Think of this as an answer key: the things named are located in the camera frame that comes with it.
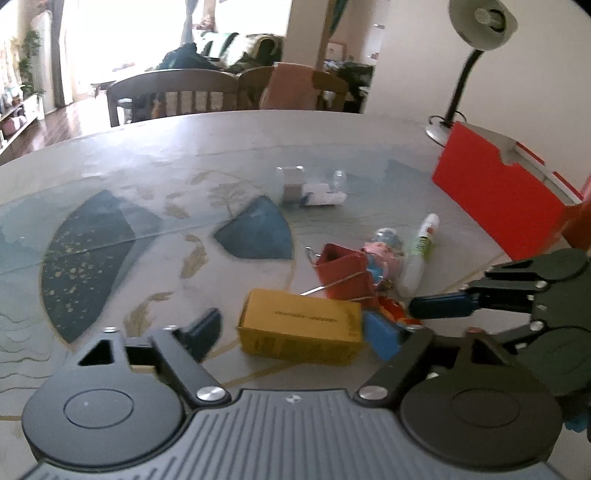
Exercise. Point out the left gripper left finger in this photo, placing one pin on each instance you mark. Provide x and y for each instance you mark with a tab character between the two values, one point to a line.
176	353

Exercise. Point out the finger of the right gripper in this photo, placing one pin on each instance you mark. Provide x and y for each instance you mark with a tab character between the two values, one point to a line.
464	303

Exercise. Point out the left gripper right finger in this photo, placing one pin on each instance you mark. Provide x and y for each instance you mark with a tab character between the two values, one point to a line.
403	350

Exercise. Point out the small yellow cardboard box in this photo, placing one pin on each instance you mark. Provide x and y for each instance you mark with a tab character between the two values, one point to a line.
289	327

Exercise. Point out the white green glue tube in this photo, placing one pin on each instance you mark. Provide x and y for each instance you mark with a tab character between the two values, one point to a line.
416	260

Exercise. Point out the blue gloved hand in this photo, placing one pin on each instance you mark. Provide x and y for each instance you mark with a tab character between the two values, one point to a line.
579	420

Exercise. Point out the red plastic toy figure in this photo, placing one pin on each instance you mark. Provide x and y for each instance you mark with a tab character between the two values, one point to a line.
578	232

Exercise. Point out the red cardboard box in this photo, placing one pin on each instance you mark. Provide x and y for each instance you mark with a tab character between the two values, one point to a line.
507	189

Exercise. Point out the pink pig toy figure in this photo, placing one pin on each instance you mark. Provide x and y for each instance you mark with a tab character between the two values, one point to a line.
386	259

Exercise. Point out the clear plastic cup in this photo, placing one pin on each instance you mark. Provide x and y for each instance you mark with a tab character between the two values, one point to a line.
291	182

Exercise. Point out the dark wooden chair left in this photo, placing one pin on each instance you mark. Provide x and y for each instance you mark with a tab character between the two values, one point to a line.
174	92

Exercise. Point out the dark wooden chair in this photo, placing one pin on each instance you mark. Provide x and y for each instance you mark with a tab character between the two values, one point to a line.
174	92
332	90

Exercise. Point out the grey desk lamp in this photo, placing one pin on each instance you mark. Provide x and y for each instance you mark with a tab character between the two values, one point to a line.
485	25

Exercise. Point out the dark wooden chair right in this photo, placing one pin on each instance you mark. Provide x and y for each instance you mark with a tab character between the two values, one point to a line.
332	90

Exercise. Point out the white tv cabinet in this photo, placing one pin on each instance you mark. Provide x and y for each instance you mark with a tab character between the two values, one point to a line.
18	119

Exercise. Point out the pink cloth on chair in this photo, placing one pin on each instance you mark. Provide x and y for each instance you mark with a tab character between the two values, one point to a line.
290	88

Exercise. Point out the sofa with clothes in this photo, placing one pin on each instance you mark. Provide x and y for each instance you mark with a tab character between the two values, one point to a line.
228	52

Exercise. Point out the green potted plant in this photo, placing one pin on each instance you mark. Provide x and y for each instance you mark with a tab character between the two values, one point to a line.
29	49

